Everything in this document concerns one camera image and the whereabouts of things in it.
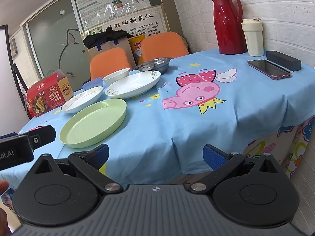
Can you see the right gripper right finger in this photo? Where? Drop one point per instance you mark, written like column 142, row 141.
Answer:
column 223, row 166

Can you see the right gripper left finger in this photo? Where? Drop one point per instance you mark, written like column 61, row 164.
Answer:
column 87, row 165

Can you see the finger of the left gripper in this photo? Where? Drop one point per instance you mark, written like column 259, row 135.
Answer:
column 41, row 136

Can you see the green plastic plate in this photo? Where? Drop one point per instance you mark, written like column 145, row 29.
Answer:
column 93, row 124

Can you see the blue-rimmed white plate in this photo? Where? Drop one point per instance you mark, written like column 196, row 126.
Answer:
column 82, row 100

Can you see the blue plastic bowl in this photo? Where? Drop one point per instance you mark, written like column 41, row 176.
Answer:
column 92, row 83

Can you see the white ceramic bowl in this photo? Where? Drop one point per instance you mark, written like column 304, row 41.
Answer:
column 115, row 76

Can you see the floral white oval plate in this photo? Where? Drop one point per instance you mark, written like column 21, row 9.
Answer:
column 133, row 85

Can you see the stainless steel bowl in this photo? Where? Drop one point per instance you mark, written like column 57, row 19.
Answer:
column 159, row 64

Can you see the red cracker box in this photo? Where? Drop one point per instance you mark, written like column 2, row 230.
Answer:
column 49, row 93

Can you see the floral under tablecloth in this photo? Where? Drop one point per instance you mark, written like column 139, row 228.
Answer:
column 287, row 145

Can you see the blue cartoon pig tablecloth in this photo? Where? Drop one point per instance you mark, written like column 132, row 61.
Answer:
column 157, row 142

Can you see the frosted glass door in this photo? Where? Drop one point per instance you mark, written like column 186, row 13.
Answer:
column 56, row 43

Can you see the left orange chair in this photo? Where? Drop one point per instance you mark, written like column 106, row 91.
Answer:
column 108, row 62

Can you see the orange chair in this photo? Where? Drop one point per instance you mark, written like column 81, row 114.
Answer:
column 163, row 45
column 108, row 62

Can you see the smartphone in pink case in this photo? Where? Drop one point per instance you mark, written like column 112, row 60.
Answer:
column 270, row 69

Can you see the black cloth on bag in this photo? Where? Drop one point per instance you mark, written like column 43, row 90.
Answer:
column 103, row 37

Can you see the black rectangular case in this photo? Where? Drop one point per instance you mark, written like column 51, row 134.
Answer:
column 284, row 60

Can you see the red thermos jug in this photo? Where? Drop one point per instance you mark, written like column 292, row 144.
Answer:
column 227, row 21

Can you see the right orange chair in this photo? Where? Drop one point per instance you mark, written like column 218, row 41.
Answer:
column 163, row 45

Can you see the yellow snack bag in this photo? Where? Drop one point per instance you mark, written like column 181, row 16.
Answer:
column 135, row 45

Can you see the cream tumbler cup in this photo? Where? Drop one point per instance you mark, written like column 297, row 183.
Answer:
column 253, row 31

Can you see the white framed text poster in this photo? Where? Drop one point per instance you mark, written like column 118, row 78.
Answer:
column 149, row 21

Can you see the black stand frame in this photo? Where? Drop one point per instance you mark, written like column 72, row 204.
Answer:
column 16, row 73

